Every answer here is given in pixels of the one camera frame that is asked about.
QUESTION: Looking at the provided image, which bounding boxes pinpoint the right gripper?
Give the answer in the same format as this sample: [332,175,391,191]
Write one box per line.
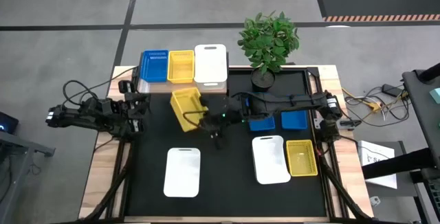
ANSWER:
[199,96,239,150]

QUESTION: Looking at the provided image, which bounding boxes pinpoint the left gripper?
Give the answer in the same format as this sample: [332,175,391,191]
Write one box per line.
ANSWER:
[101,92,151,122]

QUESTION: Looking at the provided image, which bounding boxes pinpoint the blue slotted plastic basket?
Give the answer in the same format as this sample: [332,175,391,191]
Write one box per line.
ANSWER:
[247,115,276,132]
[139,49,170,83]
[280,109,309,131]

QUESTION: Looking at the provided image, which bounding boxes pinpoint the yellow slotted plastic basket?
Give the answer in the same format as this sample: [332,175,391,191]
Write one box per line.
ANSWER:
[170,86,210,133]
[166,49,195,85]
[285,139,319,177]

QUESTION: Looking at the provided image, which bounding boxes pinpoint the white plastic handled basket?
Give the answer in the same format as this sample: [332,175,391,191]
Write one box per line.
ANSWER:
[193,43,229,93]
[251,135,292,186]
[163,147,201,199]

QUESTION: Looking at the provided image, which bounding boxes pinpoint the wooden shelf black legs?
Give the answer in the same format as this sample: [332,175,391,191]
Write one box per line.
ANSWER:
[136,52,230,108]

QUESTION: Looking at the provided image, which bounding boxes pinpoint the green potted plant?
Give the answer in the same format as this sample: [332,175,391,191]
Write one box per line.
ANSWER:
[236,10,300,93]

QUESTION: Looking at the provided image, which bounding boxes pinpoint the gray metal desk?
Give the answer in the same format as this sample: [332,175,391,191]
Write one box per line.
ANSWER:
[0,131,56,224]

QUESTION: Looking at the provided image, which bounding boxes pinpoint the dark screen blue light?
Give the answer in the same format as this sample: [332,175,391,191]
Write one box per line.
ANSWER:
[0,111,20,135]

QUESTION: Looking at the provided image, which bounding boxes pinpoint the white cardboard box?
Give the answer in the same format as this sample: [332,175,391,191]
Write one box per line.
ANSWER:
[357,140,398,190]

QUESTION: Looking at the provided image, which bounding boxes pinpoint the black power adapter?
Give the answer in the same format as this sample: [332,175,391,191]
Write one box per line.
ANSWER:
[382,83,399,97]

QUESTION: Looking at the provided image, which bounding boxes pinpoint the black side desk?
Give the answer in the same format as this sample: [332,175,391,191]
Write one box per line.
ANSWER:
[360,62,440,224]

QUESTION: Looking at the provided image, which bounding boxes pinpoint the black floor mat striped edge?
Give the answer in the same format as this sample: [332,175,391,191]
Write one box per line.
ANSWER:
[315,0,440,23]

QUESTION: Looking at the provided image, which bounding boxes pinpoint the teal box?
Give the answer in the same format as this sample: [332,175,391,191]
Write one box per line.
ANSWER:
[429,87,440,105]

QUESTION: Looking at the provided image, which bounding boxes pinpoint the blue crate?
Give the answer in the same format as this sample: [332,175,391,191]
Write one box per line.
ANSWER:
[427,178,440,220]

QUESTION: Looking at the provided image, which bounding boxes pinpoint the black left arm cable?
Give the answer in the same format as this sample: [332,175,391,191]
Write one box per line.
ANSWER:
[63,66,138,107]

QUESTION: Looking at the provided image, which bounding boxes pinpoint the black aluminium rig frame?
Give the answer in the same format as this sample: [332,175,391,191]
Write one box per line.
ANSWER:
[78,52,375,224]

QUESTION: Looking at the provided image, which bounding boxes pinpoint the black clamp mount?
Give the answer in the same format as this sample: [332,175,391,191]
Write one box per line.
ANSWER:
[338,118,362,131]

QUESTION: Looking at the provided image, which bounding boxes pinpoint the yellow floor cable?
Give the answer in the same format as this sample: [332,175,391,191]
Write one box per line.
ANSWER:
[342,88,410,113]

